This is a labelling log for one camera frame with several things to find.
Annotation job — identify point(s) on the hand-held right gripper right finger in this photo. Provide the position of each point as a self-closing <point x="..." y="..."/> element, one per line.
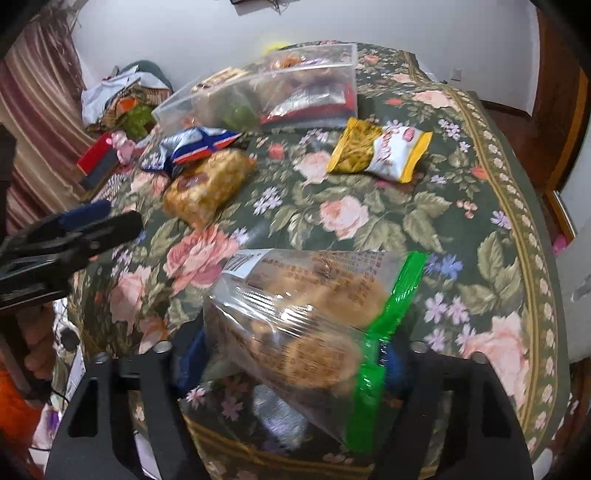
<point x="443" y="415"/>

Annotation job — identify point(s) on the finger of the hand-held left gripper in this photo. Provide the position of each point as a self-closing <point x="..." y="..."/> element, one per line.
<point x="111" y="228"/>
<point x="85" y="214"/>

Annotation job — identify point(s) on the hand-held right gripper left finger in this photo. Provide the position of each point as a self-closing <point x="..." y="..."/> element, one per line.
<point x="138" y="415"/>

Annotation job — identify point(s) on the green jelly cup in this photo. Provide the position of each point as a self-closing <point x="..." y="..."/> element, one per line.
<point x="238" y="115"/>

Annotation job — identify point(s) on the clear cookie bag green seal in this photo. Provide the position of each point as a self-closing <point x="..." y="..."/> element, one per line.
<point x="300" y="314"/>

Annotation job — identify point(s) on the brown wafer box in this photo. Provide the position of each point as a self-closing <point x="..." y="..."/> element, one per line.
<point x="217" y="79"/>

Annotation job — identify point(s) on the clear plastic storage box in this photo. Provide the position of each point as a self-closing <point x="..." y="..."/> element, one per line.
<point x="258" y="87"/>

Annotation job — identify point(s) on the red snack packet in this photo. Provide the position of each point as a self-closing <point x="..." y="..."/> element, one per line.
<point x="314" y="106"/>

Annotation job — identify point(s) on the person's left hand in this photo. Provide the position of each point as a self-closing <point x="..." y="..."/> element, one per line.
<point x="40" y="341"/>

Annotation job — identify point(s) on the red box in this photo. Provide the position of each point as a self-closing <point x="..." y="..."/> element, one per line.
<point x="94" y="159"/>

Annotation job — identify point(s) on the pink plush toy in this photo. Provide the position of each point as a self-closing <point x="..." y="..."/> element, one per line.
<point x="122" y="147"/>

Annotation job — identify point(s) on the golden pastry bag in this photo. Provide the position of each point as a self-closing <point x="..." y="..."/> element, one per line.
<point x="207" y="184"/>

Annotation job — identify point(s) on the striped brown curtain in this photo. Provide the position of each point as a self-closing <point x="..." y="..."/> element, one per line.
<point x="37" y="115"/>

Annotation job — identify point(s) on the blue and white snack packet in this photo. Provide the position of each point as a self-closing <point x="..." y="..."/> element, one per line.
<point x="194" y="145"/>

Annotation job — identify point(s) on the orange cloth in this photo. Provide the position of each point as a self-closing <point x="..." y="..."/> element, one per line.
<point x="16" y="415"/>

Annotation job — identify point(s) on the pile of clothes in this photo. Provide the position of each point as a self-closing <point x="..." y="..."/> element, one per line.
<point x="124" y="97"/>

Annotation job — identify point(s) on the white fridge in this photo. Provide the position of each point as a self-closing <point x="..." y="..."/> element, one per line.
<point x="577" y="286"/>

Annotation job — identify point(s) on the yellow hoop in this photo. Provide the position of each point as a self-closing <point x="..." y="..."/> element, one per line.
<point x="274" y="45"/>

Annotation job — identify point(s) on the yellow and white snack packet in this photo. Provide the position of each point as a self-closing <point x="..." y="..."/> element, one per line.
<point x="378" y="150"/>

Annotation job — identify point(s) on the wooden door frame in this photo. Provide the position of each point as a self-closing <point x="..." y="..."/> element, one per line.
<point x="558" y="115"/>

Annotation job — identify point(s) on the wall outlet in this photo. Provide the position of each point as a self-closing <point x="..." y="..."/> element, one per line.
<point x="455" y="74"/>

